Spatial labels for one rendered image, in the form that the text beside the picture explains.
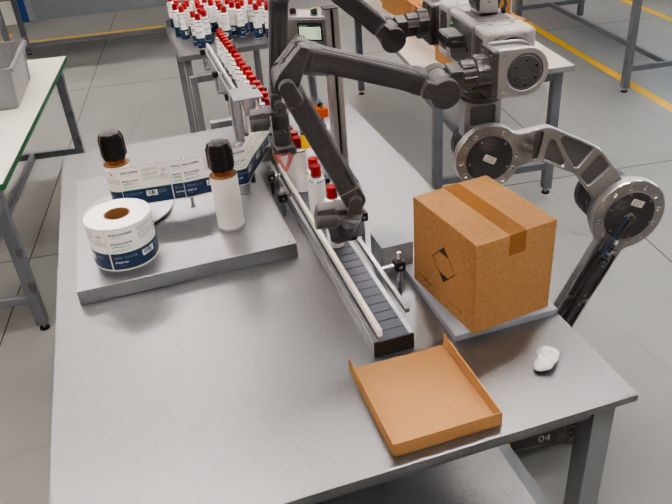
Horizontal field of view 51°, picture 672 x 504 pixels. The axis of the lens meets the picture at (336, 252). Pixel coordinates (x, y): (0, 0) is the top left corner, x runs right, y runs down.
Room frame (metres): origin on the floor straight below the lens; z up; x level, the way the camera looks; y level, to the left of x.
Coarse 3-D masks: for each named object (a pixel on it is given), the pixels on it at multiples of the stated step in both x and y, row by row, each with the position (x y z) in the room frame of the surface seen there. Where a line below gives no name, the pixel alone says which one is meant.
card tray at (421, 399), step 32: (416, 352) 1.38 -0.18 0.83; (448, 352) 1.37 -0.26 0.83; (384, 384) 1.27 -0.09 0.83; (416, 384) 1.26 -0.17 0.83; (448, 384) 1.25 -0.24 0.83; (480, 384) 1.21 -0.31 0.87; (384, 416) 1.17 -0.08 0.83; (416, 416) 1.16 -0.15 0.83; (448, 416) 1.15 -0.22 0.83; (480, 416) 1.14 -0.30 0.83; (416, 448) 1.06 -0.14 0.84
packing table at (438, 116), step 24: (360, 24) 5.62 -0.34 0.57; (360, 48) 5.62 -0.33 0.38; (408, 48) 4.18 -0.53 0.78; (432, 48) 4.14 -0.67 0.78; (552, 72) 3.61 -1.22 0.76; (552, 96) 3.66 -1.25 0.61; (432, 120) 3.60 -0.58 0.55; (552, 120) 3.66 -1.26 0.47; (432, 144) 3.59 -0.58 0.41; (432, 168) 3.59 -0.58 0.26; (528, 168) 3.65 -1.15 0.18; (552, 168) 3.66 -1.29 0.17
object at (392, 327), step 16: (272, 160) 2.52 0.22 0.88; (320, 240) 1.89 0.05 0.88; (352, 256) 1.79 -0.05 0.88; (352, 272) 1.70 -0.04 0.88; (368, 272) 1.69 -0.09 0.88; (368, 288) 1.61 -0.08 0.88; (368, 304) 1.54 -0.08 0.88; (384, 304) 1.53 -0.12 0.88; (368, 320) 1.47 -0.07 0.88; (384, 320) 1.46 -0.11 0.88; (400, 320) 1.46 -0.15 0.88; (384, 336) 1.40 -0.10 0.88; (400, 336) 1.39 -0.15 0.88
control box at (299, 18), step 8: (288, 16) 2.29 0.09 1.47; (296, 16) 2.28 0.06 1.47; (304, 16) 2.27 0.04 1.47; (312, 16) 2.27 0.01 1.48; (320, 16) 2.26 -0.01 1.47; (288, 24) 2.28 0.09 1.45; (296, 24) 2.27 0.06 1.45; (288, 32) 2.28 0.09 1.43; (296, 32) 2.27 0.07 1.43; (288, 40) 2.28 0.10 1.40; (304, 72) 2.27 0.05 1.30; (312, 72) 2.26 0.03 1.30
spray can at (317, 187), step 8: (312, 168) 1.99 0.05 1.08; (320, 168) 2.00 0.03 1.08; (312, 176) 2.00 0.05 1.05; (320, 176) 2.00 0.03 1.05; (312, 184) 1.99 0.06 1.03; (320, 184) 1.99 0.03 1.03; (312, 192) 1.99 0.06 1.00; (320, 192) 1.98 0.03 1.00; (312, 200) 1.99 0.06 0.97; (320, 200) 1.98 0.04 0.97; (312, 208) 2.00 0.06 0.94
